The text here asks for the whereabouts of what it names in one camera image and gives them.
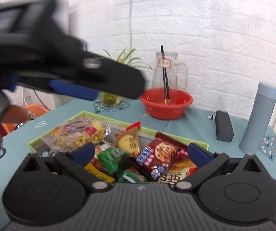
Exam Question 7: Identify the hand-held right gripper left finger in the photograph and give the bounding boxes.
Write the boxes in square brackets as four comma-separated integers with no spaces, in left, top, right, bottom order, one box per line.
[20,142,110,193]

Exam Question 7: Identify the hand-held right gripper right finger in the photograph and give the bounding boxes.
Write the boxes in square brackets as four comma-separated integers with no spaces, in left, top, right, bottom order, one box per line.
[173,142,264,193]

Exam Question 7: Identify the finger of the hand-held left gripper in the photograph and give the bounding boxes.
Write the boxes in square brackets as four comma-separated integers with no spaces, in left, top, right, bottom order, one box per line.
[52,50,146,100]
[17,79,98,101]

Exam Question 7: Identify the clear yellow biscuit packet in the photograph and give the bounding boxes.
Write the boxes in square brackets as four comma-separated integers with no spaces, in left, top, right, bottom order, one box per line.
[41,119,111,150]

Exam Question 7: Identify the white snack packet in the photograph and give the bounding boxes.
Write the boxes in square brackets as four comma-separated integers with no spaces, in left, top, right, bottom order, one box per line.
[94,141,117,154]

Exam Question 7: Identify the yellow snack packet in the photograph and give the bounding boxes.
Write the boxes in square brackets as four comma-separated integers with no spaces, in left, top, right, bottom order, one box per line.
[84,163,116,184]

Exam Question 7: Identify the green snack packet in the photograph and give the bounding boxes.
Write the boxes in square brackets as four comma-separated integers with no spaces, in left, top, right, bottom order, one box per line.
[98,147,129,175]

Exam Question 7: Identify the red and blue cookie packet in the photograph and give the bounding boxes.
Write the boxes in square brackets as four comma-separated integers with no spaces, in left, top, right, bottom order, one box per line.
[135,132,189,181]

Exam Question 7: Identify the yellow cake packet red top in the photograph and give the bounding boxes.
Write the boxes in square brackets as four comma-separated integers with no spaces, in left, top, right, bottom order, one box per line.
[115,122,142,156]

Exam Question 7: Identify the green cake packet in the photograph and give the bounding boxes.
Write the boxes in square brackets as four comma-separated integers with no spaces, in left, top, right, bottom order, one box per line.
[116,170,148,184]

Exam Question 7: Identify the green cardboard box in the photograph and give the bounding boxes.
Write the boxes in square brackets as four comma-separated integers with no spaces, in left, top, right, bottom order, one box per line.
[28,110,210,186]

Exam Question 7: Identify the person's left hand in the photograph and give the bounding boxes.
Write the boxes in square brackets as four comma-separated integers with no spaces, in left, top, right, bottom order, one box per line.
[0,105,32,176]

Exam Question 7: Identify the glass vase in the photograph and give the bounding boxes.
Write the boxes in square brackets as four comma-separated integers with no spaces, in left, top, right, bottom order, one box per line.
[98,91,123,107]

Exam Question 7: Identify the teal printed tablecloth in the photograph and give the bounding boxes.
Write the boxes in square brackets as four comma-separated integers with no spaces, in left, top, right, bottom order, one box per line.
[0,96,276,222]

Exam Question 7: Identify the small black box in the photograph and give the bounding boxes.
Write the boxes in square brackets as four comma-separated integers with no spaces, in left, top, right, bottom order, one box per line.
[215,110,234,142]

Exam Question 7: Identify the orange stool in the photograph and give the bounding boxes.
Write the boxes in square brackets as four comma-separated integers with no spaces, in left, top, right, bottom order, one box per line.
[2,105,50,136]

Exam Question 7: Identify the black straw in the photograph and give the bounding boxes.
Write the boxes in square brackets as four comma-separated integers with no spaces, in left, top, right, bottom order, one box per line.
[160,44,171,105]

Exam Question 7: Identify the red plastic basket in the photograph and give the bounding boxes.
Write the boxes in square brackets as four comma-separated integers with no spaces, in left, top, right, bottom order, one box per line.
[139,88,193,120]

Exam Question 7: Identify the glass pitcher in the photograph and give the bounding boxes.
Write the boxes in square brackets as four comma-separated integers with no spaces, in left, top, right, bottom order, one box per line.
[151,51,189,107]

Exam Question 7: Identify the grey thermos bottle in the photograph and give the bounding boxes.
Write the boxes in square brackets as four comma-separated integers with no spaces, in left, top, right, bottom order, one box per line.
[239,82,276,153]

